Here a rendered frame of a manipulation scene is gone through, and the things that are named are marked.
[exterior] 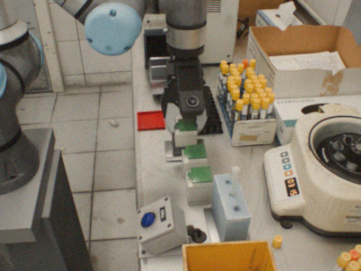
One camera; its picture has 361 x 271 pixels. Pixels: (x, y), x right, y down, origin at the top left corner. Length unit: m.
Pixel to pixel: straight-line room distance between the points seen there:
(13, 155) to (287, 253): 0.54
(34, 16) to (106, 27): 1.99
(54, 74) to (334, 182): 2.23
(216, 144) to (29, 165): 0.41
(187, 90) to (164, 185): 0.21
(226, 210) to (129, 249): 1.16
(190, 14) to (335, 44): 0.65
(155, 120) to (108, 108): 1.57
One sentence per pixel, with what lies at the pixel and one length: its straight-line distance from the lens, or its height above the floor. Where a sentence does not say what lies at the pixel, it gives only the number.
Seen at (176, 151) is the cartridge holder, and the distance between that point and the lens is 0.84.
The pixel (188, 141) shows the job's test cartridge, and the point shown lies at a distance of 0.83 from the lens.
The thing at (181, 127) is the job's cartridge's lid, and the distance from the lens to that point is 0.81.
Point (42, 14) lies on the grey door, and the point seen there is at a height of 0.57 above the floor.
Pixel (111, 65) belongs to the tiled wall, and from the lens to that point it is 2.69.
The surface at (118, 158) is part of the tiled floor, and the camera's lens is 2.15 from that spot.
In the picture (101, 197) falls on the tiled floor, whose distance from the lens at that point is 1.96.
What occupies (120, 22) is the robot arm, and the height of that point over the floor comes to 1.26.
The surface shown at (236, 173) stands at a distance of 0.61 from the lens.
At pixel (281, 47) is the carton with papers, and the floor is 0.95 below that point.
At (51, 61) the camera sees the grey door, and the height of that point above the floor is 0.24.
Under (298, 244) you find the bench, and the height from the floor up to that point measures 0.88.
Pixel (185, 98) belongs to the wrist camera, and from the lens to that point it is 0.70.
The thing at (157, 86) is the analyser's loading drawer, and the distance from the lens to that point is 1.01.
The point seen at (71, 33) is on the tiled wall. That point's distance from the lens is 2.60.
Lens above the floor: 1.47
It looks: 40 degrees down
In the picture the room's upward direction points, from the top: straight up
